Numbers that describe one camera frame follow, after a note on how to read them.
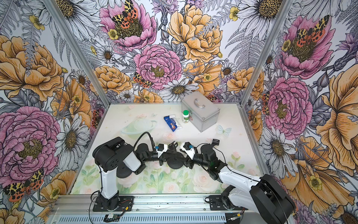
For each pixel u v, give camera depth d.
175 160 0.87
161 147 0.73
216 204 0.73
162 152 0.75
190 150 0.69
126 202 0.75
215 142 0.97
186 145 0.67
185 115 1.03
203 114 0.97
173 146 0.74
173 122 1.05
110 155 0.53
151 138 0.77
